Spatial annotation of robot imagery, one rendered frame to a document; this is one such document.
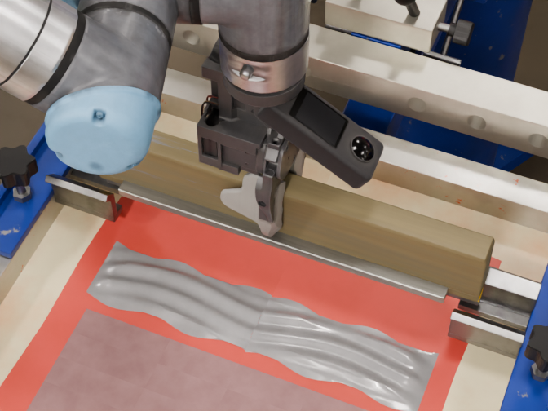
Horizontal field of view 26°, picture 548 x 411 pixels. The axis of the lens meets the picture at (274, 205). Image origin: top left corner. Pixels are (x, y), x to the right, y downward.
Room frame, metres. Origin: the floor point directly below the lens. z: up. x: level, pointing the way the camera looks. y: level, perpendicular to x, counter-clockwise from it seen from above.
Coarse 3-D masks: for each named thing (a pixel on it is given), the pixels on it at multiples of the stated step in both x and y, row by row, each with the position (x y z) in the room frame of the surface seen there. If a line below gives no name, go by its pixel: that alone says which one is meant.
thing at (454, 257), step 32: (160, 160) 0.73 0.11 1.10; (192, 160) 0.72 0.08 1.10; (192, 192) 0.72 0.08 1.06; (288, 192) 0.68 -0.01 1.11; (320, 192) 0.68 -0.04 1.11; (352, 192) 0.68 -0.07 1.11; (288, 224) 0.68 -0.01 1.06; (320, 224) 0.66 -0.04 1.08; (352, 224) 0.65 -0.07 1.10; (384, 224) 0.64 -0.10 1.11; (416, 224) 0.64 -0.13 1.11; (448, 224) 0.64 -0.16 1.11; (384, 256) 0.64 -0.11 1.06; (416, 256) 0.63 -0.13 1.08; (448, 256) 0.61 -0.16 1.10; (480, 256) 0.61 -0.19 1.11; (480, 288) 0.60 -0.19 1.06
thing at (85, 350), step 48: (96, 240) 0.73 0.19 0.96; (144, 240) 0.73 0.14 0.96; (192, 240) 0.73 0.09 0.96; (240, 240) 0.73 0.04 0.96; (48, 336) 0.61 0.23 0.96; (96, 336) 0.61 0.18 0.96; (144, 336) 0.61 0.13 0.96; (192, 336) 0.61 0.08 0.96; (48, 384) 0.56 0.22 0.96; (96, 384) 0.56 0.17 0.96; (144, 384) 0.56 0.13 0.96; (192, 384) 0.56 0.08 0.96
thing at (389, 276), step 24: (120, 192) 0.73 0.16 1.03; (144, 192) 0.73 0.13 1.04; (192, 216) 0.70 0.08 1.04; (216, 216) 0.70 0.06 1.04; (264, 240) 0.67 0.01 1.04; (288, 240) 0.67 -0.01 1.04; (336, 264) 0.64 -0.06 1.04; (360, 264) 0.64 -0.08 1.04; (408, 288) 0.62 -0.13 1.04; (432, 288) 0.61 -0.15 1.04
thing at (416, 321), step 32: (288, 288) 0.67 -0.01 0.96; (320, 288) 0.67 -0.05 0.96; (352, 288) 0.67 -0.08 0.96; (384, 288) 0.67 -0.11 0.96; (352, 320) 0.63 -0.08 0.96; (384, 320) 0.63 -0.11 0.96; (416, 320) 0.63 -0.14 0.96; (448, 320) 0.63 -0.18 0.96; (448, 352) 0.59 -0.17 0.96; (256, 384) 0.56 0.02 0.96; (288, 384) 0.56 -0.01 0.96; (320, 384) 0.56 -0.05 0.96; (448, 384) 0.56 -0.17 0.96
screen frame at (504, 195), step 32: (192, 96) 0.90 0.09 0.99; (384, 160) 0.81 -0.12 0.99; (416, 160) 0.81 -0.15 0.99; (448, 160) 0.81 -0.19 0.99; (448, 192) 0.78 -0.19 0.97; (480, 192) 0.77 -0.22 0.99; (512, 192) 0.77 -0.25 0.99; (544, 192) 0.77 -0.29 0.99; (544, 224) 0.74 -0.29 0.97; (0, 256) 0.69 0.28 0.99; (0, 288) 0.66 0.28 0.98
